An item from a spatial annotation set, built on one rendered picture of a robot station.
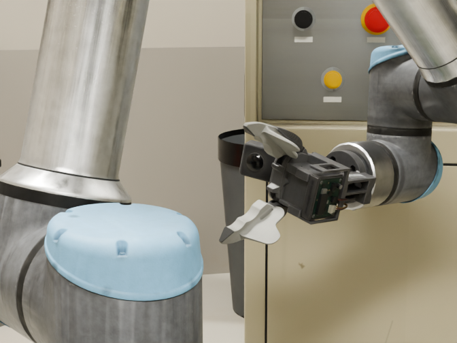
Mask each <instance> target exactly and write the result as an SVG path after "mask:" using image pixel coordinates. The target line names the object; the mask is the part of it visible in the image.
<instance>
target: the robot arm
mask: <svg viewBox="0 0 457 343"><path fill-rule="evenodd" d="M149 2H150V0H48V4H47V8H46V16H45V20H44V27H43V32H42V36H41V44H40V47H39V55H38V60H37V67H36V71H35V78H34V83H33V90H32V94H31V101H30V106H29V113H28V117H27V125H26V129H25V133H24V140H23V145H22V152H21V156H20V159H19V161H18V163H17V164H15V165H14V166H13V167H11V168H10V169H8V170H7V171H6V172H4V173H3V174H1V175H0V323H2V324H4V325H6V326H8V327H10V328H12V329H13V330H15V331H17V332H18V333H19V334H21V335H22V336H24V337H25V338H27V339H28V340H30V341H32V342H33V343H203V283H202V275H203V258H202V255H201V248H200V240H199V232H198V229H197V227H196V226H195V224H194V223H193V222H192V221H191V220H190V219H189V218H188V217H186V216H183V215H182V214H180V213H179V212H176V211H174V210H170V209H167V208H162V207H158V206H151V205H146V204H140V203H132V204H131V202H132V199H131V197H130V195H129V194H128V193H127V191H126V190H125V188H124V187H123V186H122V184H121V183H120V179H119V177H118V174H119V171H120V163H121V159H122V152H123V148H124V141H125V136H126V129H127V125H128V121H129V113H130V109H131V102H132V98H133V91H134V86H135V79H136V75H137V68H138V63H139V56H140V52H141V45H142V40H143V33H144V29H145V25H146V18H147V13H148V6H149ZM372 2H374V4H375V6H376V7H377V9H378V10H379V11H380V13H381V14H382V16H383V17H384V19H385V20H386V22H387V23H388V24H389V26H390V28H391V29H392V30H393V31H394V33H395V35H396V36H397V37H398V39H399V40H400V42H401V43H402V45H398V46H381V47H378V48H376V49H374V51H372V53H371V62H370V68H369V70H368V73H369V98H368V113H367V140H366V141H361V142H347V143H343V144H339V145H338V146H336V147H334V148H333V149H332V150H331V151H330V152H329V154H328V155H327V156H326V157H324V156H322V155H321V154H318V153H317V152H313V153H312V154H309V153H308V152H307V150H306V148H305V147H303V143H302V140H301V139H300V137H299V136H297V135H296V134H294V133H293V132H290V131H288V130H286V129H283V128H280V127H276V126H273V125H268V124H265V123H262V122H246V123H244V125H243V129H244V131H245V132H246V133H248V134H250V135H252V136H254V139H255V140H257V141H258V142H257V141H254V140H250V141H248V142H246V143H245V144H244V147H243V154H242V158H241V165H240V168H239V173H240V174H241V175H242V176H247V177H251V178H255V179H258V180H263V181H265V182H269V185H268V186H267V190H268V194H269V196H270V198H272V200H271V201H268V203H266V202H264V201H261V200H257V201H256V202H255V203H253V204H252V206H251V208H250V209H249V210H248V212H247V213H246V214H244V215H243V216H240V217H238V218H237V219H236V221H235V222H234V223H233V224H232V225H229V226H228V227H225V228H224V229H223V231H222V234H221V236H220V239H219V242H220V243H221V244H232V243H235V242H238V241H240V240H244V239H247V240H252V241H255V242H260V243H262V244H274V243H276V242H277V241H278V240H279V238H280V233H279V231H278V230H277V227H276V225H277V224H278V223H279V222H280V221H281V220H282V219H283V217H285V215H286V213H287V212H288V213H289V214H291V215H293V216H295V217H297V218H299V219H301V220H302V221H305V222H306V223H309V224H310V225H313V224H318V223H326V222H331V221H337V220H338V218H339V213H340V210H344V209H346V210H353V211H355V210H356V209H361V208H370V207H374V206H382V205H388V204H392V203H410V202H413V201H415V200H417V199H421V198H423V197H426V196H427V195H429V194H431V193H432V192H433V191H434V190H435V189H436V187H437V185H438V184H439V182H440V180H441V177H442V173H443V159H442V156H441V153H440V151H439V149H438V148H437V147H436V145H435V144H434V143H433V142H432V141H431V139H432V125H433V122H442V123H453V124H457V0H372ZM337 205H338V206H337ZM336 207H337V208H336ZM323 218H325V219H323ZM318 219H321V220H318Z"/></svg>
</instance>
